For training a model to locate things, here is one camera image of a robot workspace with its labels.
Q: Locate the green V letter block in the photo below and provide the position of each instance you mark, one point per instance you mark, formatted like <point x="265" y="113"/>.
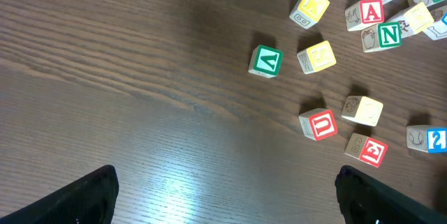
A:
<point x="265" y="61"/>

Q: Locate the yellow block near P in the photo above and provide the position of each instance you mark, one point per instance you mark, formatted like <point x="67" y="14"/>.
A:
<point x="413" y="20"/>

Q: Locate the blue 2 number block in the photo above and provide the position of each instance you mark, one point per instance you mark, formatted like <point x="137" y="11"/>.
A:
<point x="426" y="138"/>

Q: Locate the yellow C letter block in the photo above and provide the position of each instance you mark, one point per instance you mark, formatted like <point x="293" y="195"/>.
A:
<point x="362" y="110"/>

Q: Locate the red U block lower left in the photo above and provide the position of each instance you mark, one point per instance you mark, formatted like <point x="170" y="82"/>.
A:
<point x="318" y="124"/>

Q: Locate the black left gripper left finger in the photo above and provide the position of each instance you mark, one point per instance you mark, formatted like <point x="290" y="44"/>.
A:
<point x="90" y="199"/>

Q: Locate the green N letter block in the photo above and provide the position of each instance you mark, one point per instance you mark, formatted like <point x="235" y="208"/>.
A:
<point x="379" y="37"/>

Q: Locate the yellow far left block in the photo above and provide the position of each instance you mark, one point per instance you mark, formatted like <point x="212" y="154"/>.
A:
<point x="306" y="13"/>

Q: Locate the blue P letter block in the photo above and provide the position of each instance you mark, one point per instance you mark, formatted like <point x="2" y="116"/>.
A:
<point x="437" y="30"/>

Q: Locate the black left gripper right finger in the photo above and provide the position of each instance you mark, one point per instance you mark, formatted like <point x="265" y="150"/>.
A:
<point x="363" y="199"/>

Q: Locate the red E letter block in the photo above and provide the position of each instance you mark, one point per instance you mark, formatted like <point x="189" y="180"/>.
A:
<point x="366" y="149"/>

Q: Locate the yellow S letter block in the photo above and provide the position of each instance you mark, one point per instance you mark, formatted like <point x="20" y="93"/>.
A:
<point x="316" y="58"/>

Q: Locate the red A letter block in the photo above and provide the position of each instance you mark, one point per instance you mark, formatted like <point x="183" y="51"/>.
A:
<point x="363" y="14"/>

